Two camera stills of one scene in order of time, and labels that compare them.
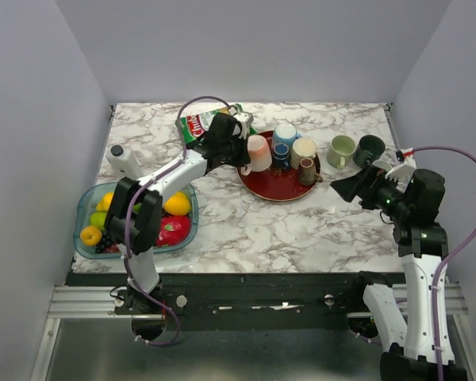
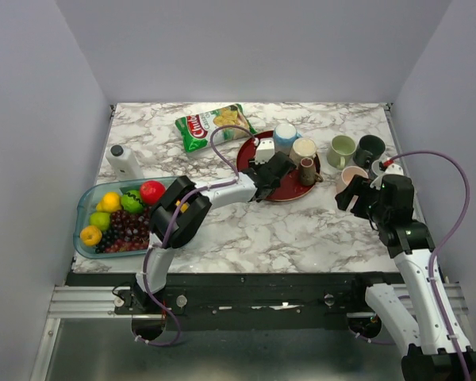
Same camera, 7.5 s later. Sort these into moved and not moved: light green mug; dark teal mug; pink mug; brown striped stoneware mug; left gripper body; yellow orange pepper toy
Moved: left gripper body; pink mug
Not moved: brown striped stoneware mug; yellow orange pepper toy; dark teal mug; light green mug
